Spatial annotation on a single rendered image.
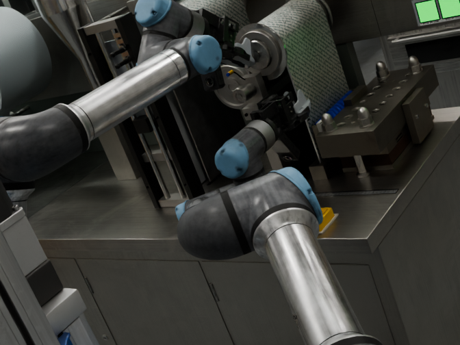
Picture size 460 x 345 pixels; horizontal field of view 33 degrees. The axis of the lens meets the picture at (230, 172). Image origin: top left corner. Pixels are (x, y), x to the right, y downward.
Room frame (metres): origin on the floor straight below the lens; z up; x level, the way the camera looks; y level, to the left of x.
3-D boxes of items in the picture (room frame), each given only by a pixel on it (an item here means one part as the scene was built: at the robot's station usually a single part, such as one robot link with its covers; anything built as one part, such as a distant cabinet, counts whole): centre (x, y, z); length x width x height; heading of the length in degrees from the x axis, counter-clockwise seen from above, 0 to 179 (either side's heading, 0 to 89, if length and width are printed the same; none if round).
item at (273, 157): (1.85, -0.12, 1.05); 0.06 x 0.05 x 0.31; 138
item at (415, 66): (1.94, -0.56, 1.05); 0.04 x 0.04 x 0.04
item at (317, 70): (1.90, -0.30, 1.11); 0.23 x 0.01 x 0.18; 138
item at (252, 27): (1.85, -0.18, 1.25); 0.15 x 0.01 x 0.15; 48
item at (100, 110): (1.41, 0.15, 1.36); 0.49 x 0.11 x 0.12; 127
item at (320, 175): (1.90, -0.30, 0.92); 0.28 x 0.04 x 0.04; 138
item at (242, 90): (1.82, -0.10, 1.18); 0.04 x 0.02 x 0.04; 48
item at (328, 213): (1.57, -0.14, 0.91); 0.07 x 0.07 x 0.02; 48
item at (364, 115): (1.70, -0.34, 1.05); 0.04 x 0.04 x 0.04
